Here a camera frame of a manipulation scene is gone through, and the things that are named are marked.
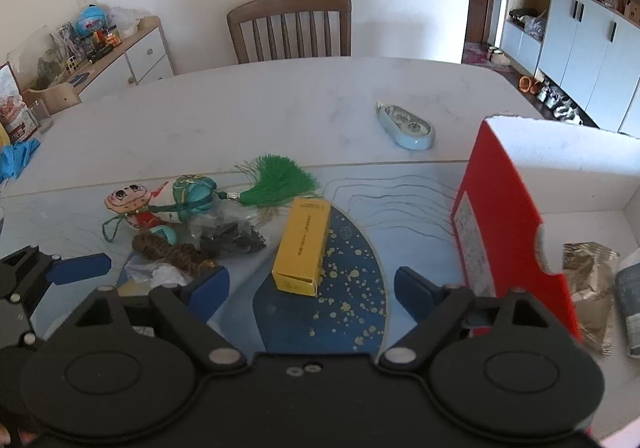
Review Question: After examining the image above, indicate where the grey printed packet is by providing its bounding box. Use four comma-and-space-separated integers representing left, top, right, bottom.
614, 262, 640, 359

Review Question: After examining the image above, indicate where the light wooden chair back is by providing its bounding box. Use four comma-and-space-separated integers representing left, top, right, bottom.
22, 83, 82, 116

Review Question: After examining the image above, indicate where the blue printed table mat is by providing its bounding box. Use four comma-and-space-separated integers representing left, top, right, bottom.
0, 160, 501, 360

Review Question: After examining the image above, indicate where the red cardboard box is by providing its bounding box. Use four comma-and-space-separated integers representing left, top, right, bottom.
450, 115, 640, 448

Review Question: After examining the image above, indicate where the light blue oval case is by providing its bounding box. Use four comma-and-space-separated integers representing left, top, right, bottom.
375, 101, 436, 150

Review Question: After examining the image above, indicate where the cartoon doll charm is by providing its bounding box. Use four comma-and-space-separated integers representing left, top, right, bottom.
102, 183, 173, 244

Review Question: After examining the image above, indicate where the brown wooden chair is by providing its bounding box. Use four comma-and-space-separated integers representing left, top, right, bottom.
226, 0, 353, 65

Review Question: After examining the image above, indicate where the pale blue hallway cabinet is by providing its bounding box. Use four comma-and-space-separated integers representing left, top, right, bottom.
500, 0, 640, 136

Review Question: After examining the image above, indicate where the yellow carton box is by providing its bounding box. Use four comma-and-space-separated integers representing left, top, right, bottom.
271, 196, 332, 298

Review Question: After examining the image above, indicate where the foil snack packet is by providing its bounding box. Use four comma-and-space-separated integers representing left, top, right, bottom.
561, 242, 621, 356

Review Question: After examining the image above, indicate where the clear bag of dark pieces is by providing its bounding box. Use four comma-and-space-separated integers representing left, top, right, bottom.
189, 208, 267, 259

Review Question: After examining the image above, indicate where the teal round charm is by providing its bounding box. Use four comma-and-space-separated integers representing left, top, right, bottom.
150, 225, 177, 247

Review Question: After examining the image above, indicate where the row of black white shoes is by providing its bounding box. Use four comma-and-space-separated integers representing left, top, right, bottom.
537, 83, 583, 125

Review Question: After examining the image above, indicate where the brown braided ornament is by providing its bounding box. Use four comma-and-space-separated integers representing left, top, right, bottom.
131, 231, 216, 281

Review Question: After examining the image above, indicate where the clear plastic wrapper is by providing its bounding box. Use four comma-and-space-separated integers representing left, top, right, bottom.
122, 262, 190, 291

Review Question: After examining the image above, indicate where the white plastic bag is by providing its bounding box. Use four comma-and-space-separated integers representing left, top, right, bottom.
107, 7, 143, 40

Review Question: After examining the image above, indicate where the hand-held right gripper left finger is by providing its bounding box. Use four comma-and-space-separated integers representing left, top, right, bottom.
70, 266, 248, 371

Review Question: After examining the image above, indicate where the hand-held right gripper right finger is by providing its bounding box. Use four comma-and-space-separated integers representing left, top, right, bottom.
377, 266, 553, 371

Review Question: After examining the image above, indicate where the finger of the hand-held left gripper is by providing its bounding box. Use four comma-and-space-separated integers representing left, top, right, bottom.
0, 246, 112, 303

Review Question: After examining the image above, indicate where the blue cloth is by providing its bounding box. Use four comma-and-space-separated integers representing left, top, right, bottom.
0, 138, 42, 184

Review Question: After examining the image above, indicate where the blue plush toy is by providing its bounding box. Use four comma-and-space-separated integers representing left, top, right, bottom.
75, 4, 110, 35

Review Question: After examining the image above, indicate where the white wooden sideboard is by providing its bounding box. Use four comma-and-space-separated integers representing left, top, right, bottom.
30, 16, 175, 104

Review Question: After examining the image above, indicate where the patterned doormat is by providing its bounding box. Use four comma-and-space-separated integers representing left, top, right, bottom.
461, 42, 516, 74

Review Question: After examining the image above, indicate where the embroidered sachet with green tassel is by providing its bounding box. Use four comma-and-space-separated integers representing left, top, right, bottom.
150, 154, 321, 224

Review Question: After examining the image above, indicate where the pile of small toys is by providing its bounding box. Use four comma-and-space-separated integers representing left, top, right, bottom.
35, 20, 123, 81

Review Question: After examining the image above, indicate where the red and white snack bag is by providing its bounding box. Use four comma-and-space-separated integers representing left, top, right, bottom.
0, 62, 41, 141

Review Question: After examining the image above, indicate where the glass cup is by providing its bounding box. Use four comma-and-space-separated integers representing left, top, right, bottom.
30, 99, 54, 134

